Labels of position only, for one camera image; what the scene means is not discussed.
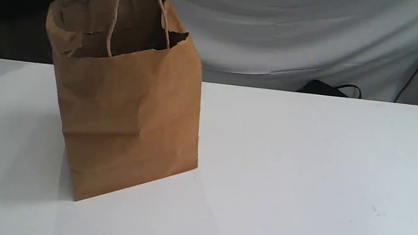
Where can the brown paper bag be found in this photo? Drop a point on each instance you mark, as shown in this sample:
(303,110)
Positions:
(128,80)

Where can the black object behind table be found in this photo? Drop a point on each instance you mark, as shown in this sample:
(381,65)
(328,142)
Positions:
(321,88)

